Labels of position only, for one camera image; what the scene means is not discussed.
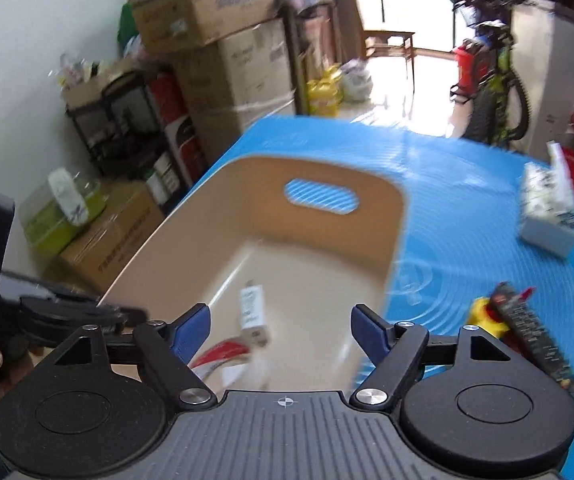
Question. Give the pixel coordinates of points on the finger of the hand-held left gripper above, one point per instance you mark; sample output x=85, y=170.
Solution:
x=92, y=312
x=52, y=287

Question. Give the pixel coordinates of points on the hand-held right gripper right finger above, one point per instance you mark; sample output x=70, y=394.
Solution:
x=372, y=335

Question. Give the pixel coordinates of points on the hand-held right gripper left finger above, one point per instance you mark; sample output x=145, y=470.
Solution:
x=189, y=332

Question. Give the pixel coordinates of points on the pale band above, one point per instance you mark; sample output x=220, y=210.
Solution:
x=217, y=357

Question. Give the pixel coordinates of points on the beige storage bin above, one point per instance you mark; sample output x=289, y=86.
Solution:
x=317, y=240

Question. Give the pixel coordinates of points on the yellow clip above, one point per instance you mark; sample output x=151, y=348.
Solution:
x=484, y=315

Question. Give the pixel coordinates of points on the black remote control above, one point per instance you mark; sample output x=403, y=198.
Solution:
x=532, y=330

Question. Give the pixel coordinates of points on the person's left hand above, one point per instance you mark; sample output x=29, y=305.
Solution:
x=7, y=375

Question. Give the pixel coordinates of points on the green lunch container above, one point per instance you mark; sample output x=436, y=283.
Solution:
x=52, y=230

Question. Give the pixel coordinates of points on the plain brown cardboard box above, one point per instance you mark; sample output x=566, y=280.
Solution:
x=112, y=240

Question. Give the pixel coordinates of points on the white patterned cloth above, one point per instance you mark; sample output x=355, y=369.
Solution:
x=67, y=195

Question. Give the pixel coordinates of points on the blue silicone mat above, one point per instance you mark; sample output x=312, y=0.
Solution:
x=467, y=240

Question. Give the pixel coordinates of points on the black utility cart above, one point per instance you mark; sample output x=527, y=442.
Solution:
x=117, y=130

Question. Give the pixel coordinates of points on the red and white box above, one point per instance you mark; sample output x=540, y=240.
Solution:
x=182, y=135

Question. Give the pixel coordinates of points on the shallow cardboard box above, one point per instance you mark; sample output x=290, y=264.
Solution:
x=92, y=85

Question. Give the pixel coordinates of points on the tissue box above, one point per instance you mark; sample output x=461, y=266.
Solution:
x=549, y=210

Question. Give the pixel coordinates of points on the yellow jugs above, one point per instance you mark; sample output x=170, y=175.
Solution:
x=324, y=92

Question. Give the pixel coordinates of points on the plastic-wrapped cardboard box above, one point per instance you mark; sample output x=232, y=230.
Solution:
x=237, y=90

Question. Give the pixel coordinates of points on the white floor plastic bag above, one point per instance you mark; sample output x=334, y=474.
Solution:
x=356, y=82

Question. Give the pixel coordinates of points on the green bag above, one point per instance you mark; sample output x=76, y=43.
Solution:
x=127, y=27

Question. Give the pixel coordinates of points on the green black bicycle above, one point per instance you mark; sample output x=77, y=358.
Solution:
x=497, y=95

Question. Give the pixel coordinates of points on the wooden chair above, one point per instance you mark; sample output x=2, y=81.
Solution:
x=387, y=40

